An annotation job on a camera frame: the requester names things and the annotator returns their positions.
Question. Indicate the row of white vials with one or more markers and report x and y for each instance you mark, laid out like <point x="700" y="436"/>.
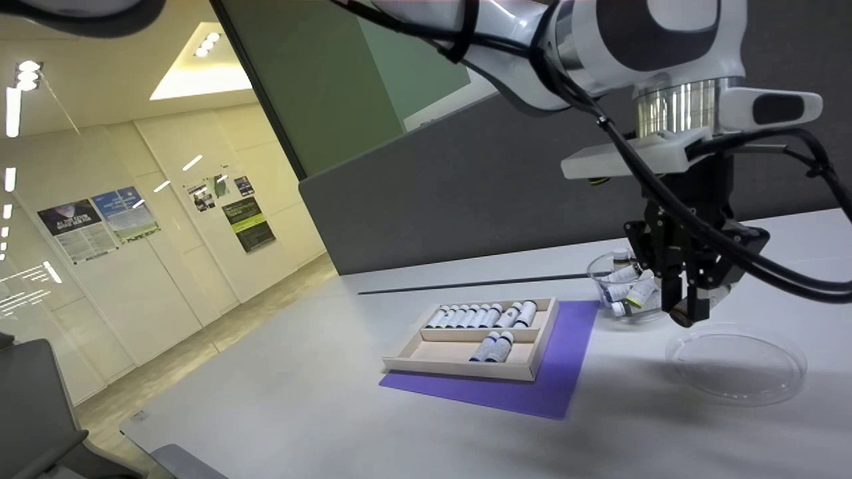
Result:
<point x="483" y="315"/>

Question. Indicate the grey desk partition panel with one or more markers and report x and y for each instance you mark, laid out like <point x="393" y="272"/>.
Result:
<point x="485" y="180"/>

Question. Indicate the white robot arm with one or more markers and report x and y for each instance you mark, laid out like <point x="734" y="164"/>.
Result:
<point x="667" y="87"/>

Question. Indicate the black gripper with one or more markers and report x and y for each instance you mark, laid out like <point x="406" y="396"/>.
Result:
<point x="691" y="237"/>

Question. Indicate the clear plastic dish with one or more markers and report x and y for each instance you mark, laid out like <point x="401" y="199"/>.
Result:
<point x="735" y="368"/>

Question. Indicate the dark blue cap bottle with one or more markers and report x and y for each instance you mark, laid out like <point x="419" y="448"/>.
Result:
<point x="483" y="349"/>

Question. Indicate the wooden compartment tray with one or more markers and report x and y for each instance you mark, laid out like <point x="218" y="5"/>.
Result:
<point x="445" y="352"/>

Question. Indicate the wall posters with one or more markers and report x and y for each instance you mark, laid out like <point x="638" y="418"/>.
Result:
<point x="120" y="216"/>

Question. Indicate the purple mat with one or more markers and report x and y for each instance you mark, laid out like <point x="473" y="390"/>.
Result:
<point x="550" y="374"/>

